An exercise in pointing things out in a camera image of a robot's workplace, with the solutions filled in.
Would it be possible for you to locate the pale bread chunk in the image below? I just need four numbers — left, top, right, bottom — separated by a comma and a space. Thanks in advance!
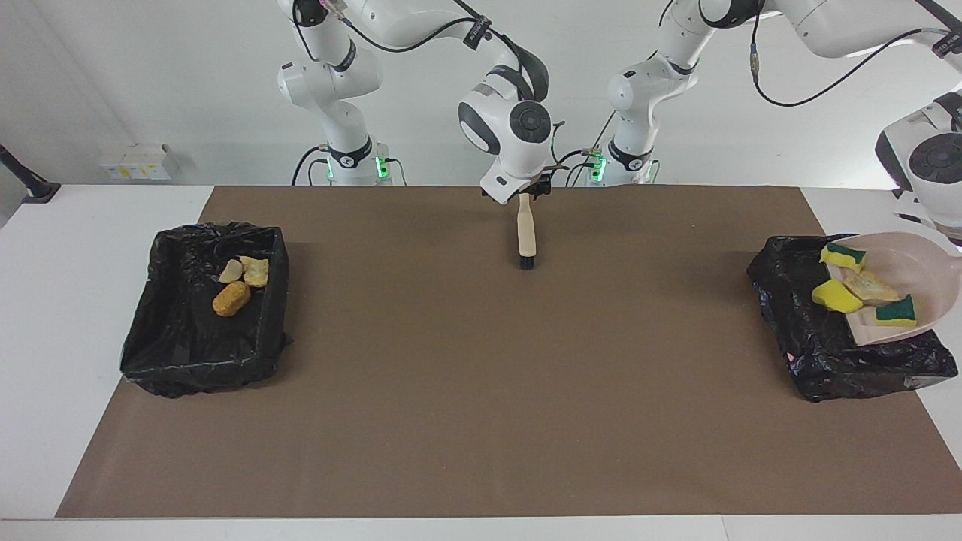
842, 269, 901, 306

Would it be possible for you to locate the green yellow sponge piece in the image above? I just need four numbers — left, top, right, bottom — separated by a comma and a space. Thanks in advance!
818, 241, 867, 274
874, 293, 919, 328

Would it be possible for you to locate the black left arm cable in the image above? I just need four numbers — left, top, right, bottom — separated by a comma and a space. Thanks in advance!
749, 0, 962, 107

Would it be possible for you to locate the black bag lined bin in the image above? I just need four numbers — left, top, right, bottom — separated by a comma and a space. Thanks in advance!
120, 222, 292, 399
746, 233, 960, 403

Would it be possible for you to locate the brown bread roll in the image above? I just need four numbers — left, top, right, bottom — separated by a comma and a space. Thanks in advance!
211, 280, 253, 318

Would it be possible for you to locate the black base cable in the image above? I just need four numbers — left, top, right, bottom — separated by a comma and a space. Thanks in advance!
545, 113, 619, 186
292, 145, 331, 186

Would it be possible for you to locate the beige plastic dustpan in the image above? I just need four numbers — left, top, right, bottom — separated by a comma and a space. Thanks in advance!
830, 231, 962, 347

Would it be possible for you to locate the all yellow sponge piece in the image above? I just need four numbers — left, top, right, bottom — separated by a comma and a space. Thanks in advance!
811, 279, 864, 314

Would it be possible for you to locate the beige hand brush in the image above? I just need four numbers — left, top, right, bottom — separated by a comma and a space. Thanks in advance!
516, 193, 537, 272

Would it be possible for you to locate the brown table mat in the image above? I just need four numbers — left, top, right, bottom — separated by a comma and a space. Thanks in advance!
55, 186, 962, 519

